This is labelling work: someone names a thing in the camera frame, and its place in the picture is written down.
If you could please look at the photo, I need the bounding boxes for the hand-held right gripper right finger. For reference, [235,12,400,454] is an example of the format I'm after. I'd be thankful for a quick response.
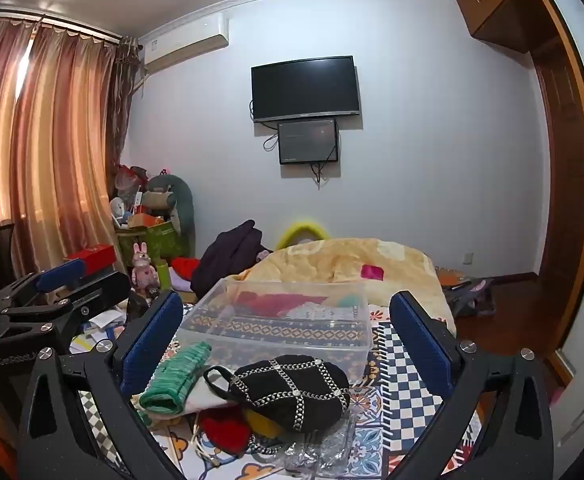
[389,290,567,480]

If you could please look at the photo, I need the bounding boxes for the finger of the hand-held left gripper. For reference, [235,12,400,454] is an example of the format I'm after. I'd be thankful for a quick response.
[0,271,134,357]
[0,259,89,317]

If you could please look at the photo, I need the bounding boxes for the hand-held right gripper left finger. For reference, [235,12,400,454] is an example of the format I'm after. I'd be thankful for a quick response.
[17,290,189,480]

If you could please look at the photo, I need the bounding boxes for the red box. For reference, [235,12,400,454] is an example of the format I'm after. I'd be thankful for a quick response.
[63,244,118,277]

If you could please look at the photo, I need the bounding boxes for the scattered papers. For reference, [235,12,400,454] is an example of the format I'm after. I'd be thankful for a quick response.
[69,307,129,357]

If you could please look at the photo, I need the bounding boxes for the green knitted glove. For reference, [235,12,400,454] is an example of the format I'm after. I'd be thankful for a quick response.
[139,341,213,414]

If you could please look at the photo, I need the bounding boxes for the pink rabbit toy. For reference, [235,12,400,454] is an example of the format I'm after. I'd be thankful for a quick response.
[131,242,159,289]

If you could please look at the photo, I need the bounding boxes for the bag on floor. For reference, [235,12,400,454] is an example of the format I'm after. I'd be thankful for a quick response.
[437,265,497,319]

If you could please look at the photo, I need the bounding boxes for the teal fabric in box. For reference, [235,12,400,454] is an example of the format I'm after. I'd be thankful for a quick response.
[336,294,369,312]

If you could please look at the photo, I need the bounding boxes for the green cardboard box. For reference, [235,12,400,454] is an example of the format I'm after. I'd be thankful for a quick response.
[144,220,191,262]

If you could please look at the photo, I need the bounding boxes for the red cloth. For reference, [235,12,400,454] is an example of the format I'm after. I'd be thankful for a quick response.
[169,256,203,281]

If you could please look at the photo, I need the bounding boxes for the red knitted item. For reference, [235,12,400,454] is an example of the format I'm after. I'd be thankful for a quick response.
[199,406,253,457]

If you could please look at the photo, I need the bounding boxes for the black garment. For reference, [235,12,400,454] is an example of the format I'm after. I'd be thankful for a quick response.
[190,220,275,299]

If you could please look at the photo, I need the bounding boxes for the yellow floral quilt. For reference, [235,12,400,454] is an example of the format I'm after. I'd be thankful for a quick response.
[234,237,457,336]

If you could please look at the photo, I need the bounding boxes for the red fabric in box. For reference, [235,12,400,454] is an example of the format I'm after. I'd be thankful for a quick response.
[236,292,293,315]

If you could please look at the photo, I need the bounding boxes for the orange-pink curtain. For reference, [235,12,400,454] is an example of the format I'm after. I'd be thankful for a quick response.
[0,16,123,277]

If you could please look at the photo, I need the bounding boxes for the clear plastic storage box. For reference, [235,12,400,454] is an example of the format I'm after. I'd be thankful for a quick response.
[176,279,373,387]

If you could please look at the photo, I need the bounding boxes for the black studded handbag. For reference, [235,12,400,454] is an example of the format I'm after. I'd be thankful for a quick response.
[203,355,351,433]

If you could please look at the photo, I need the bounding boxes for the yellow knitted item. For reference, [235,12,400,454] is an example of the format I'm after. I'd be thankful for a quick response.
[244,409,283,437]

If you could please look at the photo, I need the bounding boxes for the clear plastic bag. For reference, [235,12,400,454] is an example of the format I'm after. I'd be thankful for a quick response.
[284,412,359,477]

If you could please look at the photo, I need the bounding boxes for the brown patterned curtain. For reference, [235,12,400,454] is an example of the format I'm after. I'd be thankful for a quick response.
[106,36,142,173]

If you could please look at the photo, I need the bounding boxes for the wooden wardrobe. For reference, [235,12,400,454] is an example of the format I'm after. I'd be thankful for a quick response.
[456,0,584,378]

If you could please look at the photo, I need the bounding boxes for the white air conditioner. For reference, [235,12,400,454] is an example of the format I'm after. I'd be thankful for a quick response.
[139,14,231,74]

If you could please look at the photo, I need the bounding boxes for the yellow-green plush ring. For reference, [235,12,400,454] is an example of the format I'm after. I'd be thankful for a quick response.
[276,218,333,252]

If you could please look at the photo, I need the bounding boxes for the black monitor cable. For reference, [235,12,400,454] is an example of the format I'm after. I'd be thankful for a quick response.
[310,160,339,190]

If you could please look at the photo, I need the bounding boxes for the small wall-mounted monitor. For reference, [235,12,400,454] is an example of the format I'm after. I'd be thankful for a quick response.
[277,119,341,165]

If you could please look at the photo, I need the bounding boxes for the wall-mounted television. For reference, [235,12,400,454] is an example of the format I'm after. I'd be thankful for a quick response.
[250,56,362,124]

